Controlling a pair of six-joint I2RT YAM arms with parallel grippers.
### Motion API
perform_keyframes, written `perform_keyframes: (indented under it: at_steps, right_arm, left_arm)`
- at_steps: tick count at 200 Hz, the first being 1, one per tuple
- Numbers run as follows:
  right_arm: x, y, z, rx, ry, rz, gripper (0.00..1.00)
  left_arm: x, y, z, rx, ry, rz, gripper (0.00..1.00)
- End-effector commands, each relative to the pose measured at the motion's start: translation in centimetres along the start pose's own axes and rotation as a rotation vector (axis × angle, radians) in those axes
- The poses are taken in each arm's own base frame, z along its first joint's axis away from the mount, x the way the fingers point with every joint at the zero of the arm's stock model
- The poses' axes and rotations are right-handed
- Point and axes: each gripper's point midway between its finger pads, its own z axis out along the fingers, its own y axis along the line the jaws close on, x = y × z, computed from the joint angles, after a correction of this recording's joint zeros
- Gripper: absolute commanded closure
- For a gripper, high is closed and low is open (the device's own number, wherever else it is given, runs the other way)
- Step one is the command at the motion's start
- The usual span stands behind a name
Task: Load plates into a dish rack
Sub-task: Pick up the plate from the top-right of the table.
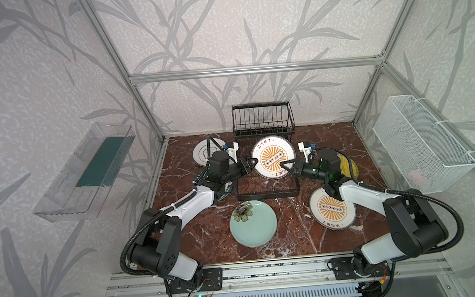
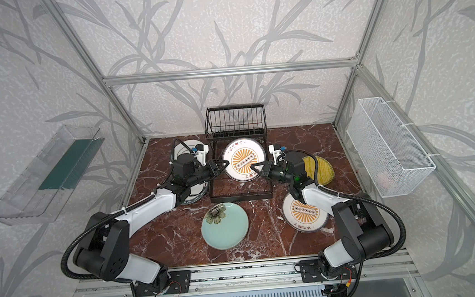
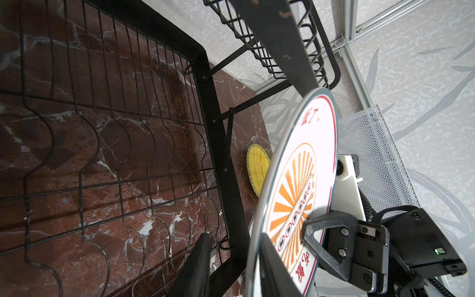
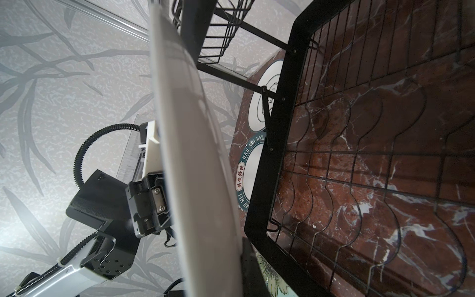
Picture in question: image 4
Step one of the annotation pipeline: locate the white plate green lettered rim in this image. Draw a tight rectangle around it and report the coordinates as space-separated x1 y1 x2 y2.
235 131 266 212

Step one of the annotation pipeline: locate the white plate grey flower outline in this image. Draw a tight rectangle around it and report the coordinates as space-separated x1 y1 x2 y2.
248 59 283 132

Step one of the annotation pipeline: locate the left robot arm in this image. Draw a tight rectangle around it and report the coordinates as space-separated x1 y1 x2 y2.
1 123 181 297

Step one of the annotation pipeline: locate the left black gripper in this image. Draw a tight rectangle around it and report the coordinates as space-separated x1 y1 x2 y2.
126 172 173 238

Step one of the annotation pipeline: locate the aluminium cage frame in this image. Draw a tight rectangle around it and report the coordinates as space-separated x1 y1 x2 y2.
57 0 150 42

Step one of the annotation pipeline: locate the small white orange sunburst plate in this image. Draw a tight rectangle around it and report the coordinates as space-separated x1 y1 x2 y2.
149 1 244 297

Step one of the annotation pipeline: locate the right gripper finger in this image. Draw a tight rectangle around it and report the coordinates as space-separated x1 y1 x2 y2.
241 237 270 297

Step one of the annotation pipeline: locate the clear plastic wall bin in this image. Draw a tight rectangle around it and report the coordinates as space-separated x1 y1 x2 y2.
116 131 141 184

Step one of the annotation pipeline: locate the black wire dish rack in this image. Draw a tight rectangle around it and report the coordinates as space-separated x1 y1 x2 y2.
172 1 475 297

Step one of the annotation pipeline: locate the mint green flower plate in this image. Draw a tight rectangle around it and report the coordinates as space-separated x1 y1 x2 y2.
256 252 298 297

